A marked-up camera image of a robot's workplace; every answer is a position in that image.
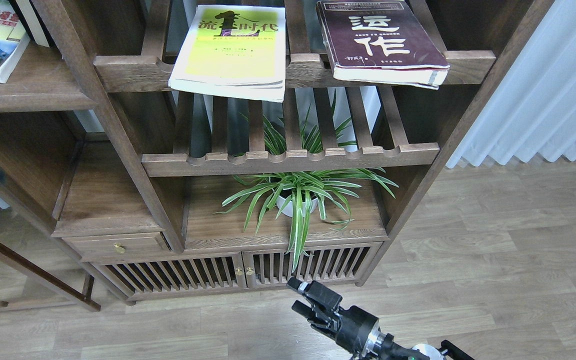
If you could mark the yellow green book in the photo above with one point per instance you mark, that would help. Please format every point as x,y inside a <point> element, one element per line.
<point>234,51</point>

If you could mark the white curtain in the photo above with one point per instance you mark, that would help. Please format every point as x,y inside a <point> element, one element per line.
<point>532,114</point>

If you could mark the dark wooden bookshelf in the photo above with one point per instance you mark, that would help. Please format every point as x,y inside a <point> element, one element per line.
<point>97,152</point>

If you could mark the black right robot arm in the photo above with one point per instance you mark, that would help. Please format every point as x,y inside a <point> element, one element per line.
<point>387,349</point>

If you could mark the green spider plant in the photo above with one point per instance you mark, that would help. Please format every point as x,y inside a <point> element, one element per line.
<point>261,192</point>

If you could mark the brass drawer knob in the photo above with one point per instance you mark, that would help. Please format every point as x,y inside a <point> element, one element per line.
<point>119,248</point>

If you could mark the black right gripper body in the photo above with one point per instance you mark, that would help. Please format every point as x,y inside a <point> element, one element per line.
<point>353,329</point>

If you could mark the dark red book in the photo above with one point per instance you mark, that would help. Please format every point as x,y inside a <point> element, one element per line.
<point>380,42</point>

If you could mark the white plant pot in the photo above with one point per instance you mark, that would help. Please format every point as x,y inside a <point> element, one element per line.
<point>285,204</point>

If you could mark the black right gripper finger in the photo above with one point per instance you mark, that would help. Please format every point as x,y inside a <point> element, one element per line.
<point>301,287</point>
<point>305,310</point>

